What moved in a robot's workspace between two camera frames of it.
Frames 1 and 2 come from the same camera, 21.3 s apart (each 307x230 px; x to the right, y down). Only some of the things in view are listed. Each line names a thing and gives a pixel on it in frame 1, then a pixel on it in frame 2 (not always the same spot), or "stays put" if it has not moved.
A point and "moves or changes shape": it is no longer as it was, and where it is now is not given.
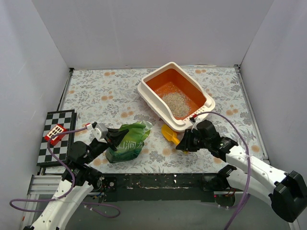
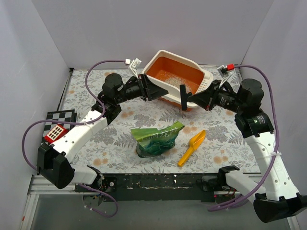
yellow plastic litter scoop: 170,134 moves or changes shape
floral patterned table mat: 111,96 stays put
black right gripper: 189,139 → 211,96
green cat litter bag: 131,143 → 151,142
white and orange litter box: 173,99 → 170,71
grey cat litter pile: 178,103 → 177,82
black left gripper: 110,139 → 144,86
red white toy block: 54,140 stays put
